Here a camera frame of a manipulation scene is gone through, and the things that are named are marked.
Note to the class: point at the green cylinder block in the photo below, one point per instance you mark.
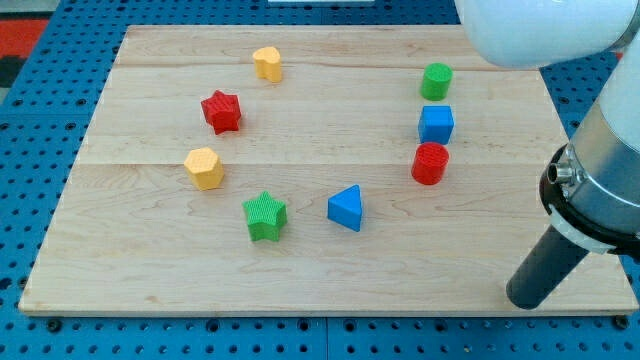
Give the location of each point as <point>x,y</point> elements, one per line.
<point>436,81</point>

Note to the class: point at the blue triangle block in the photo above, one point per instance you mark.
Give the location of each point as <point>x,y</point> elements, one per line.
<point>345,208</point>

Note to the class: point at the yellow heart block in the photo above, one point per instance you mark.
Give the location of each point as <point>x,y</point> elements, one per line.
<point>267,64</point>

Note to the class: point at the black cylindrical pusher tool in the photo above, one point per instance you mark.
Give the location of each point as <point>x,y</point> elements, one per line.
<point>548,263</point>

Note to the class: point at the green star block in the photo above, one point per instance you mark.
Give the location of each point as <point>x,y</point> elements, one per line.
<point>265,217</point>

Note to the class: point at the red star block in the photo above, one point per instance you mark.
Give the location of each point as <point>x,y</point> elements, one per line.
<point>222,112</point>

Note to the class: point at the yellow hexagon block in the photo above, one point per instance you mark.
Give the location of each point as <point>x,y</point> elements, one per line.
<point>204,168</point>

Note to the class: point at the blue cube block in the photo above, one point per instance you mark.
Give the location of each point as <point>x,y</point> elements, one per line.
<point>436,124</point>

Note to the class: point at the wooden board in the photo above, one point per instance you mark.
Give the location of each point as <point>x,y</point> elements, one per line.
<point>133,237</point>

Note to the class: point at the red cylinder block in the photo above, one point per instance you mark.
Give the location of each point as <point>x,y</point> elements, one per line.
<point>430,163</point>

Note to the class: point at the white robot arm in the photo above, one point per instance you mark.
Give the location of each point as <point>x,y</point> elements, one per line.
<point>591,187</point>

